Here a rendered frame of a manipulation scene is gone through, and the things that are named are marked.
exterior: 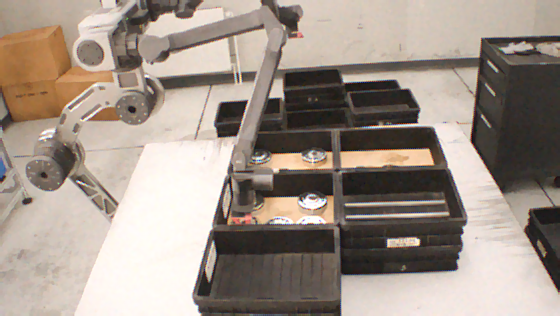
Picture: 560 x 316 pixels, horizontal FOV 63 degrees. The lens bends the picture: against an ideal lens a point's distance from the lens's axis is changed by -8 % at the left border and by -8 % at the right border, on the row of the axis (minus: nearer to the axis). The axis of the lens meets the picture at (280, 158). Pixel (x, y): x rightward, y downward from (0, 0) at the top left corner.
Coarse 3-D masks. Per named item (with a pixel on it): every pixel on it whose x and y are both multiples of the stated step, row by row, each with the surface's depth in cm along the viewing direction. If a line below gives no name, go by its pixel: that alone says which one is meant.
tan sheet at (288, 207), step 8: (264, 200) 180; (272, 200) 180; (280, 200) 179; (288, 200) 179; (296, 200) 178; (328, 200) 177; (272, 208) 176; (280, 208) 175; (288, 208) 175; (296, 208) 174; (328, 208) 173; (264, 216) 172; (272, 216) 172; (288, 216) 171; (296, 216) 171; (304, 216) 170; (320, 216) 170; (328, 216) 169
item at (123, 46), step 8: (112, 32) 145; (120, 32) 151; (128, 32) 150; (112, 40) 145; (120, 40) 147; (128, 40) 147; (136, 40) 148; (112, 48) 147; (120, 48) 147; (128, 48) 148; (136, 48) 148; (112, 56) 148; (120, 56) 149; (128, 56) 150; (120, 64) 152
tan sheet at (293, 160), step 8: (328, 152) 204; (272, 160) 202; (280, 160) 202; (288, 160) 201; (296, 160) 201; (328, 160) 199; (272, 168) 198; (296, 168) 196; (304, 168) 196; (312, 168) 195; (320, 168) 195; (328, 168) 194
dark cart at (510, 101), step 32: (480, 64) 295; (512, 64) 251; (544, 64) 250; (480, 96) 304; (512, 96) 261; (544, 96) 260; (480, 128) 309; (512, 128) 272; (544, 128) 271; (512, 160) 283; (544, 160) 283
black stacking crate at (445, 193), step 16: (352, 176) 174; (368, 176) 173; (384, 176) 173; (400, 176) 172; (416, 176) 172; (432, 176) 171; (448, 176) 167; (352, 192) 178; (368, 192) 177; (384, 192) 177; (400, 192) 176; (416, 192) 176; (432, 192) 175; (448, 192) 167; (352, 208) 172; (368, 208) 171; (384, 208) 170; (400, 208) 169; (416, 208) 168; (432, 208) 168; (448, 208) 167; (352, 240) 154; (368, 240) 153; (384, 240) 153; (432, 240) 152; (448, 240) 151
